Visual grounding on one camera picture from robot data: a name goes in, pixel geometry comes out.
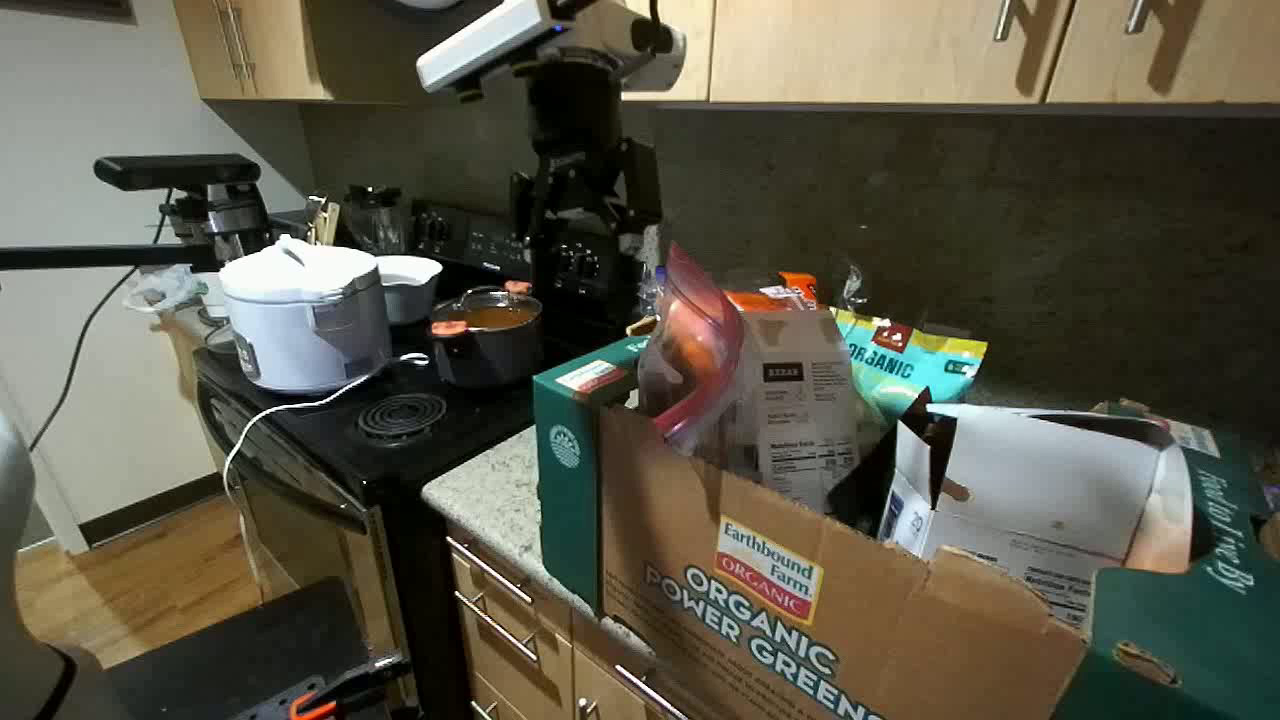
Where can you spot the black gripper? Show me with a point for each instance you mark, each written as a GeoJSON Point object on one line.
{"type": "Point", "coordinates": [575, 173]}

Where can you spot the orange packet with white label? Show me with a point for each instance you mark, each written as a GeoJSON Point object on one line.
{"type": "Point", "coordinates": [802, 403]}

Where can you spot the green cardboard produce box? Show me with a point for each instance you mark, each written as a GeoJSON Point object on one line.
{"type": "Point", "coordinates": [744, 584]}

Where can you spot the pink-edged clear zip bag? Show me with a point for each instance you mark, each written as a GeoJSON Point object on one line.
{"type": "Point", "coordinates": [687, 345]}

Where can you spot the white lidded pot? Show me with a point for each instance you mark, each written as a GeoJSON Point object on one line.
{"type": "Point", "coordinates": [410, 288]}

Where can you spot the dark glass jar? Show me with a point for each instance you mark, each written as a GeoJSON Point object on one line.
{"type": "Point", "coordinates": [373, 220]}

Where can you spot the black kitchen stove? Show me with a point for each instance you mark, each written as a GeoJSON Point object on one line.
{"type": "Point", "coordinates": [413, 465]}

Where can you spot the wooden upper cabinet door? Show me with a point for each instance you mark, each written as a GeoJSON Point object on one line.
{"type": "Point", "coordinates": [284, 52]}
{"type": "Point", "coordinates": [866, 52]}
{"type": "Point", "coordinates": [695, 64]}
{"type": "Point", "coordinates": [1213, 52]}

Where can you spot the wooden knife block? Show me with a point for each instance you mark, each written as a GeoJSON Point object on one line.
{"type": "Point", "coordinates": [323, 224]}

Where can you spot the white rice cooker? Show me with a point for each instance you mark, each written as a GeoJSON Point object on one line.
{"type": "Point", "coordinates": [301, 325]}

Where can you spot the black stove top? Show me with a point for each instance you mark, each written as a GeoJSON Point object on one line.
{"type": "Point", "coordinates": [264, 412]}

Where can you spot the teal organic snack bag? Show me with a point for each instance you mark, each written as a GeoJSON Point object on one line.
{"type": "Point", "coordinates": [935, 366]}

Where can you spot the wooden drawer cabinet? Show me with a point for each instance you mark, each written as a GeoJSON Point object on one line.
{"type": "Point", "coordinates": [515, 666]}

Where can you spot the white crumpled bag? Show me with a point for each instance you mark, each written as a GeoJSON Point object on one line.
{"type": "Point", "coordinates": [167, 288]}

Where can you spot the black boom bar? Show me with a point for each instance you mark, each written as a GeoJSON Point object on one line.
{"type": "Point", "coordinates": [93, 257]}

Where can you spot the orange clamp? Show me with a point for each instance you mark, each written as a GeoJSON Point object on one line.
{"type": "Point", "coordinates": [308, 705]}

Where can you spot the black robot stand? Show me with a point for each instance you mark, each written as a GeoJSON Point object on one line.
{"type": "Point", "coordinates": [240, 661]}

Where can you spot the white paper sheet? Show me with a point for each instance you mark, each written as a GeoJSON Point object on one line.
{"type": "Point", "coordinates": [1040, 494]}

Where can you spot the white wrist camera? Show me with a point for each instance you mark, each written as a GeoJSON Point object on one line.
{"type": "Point", "coordinates": [482, 40]}

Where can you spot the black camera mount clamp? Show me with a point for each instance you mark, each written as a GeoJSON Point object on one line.
{"type": "Point", "coordinates": [221, 220]}

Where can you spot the black stereo camera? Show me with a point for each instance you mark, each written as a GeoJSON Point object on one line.
{"type": "Point", "coordinates": [174, 170]}

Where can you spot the dark picture frame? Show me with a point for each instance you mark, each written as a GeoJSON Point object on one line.
{"type": "Point", "coordinates": [67, 9]}

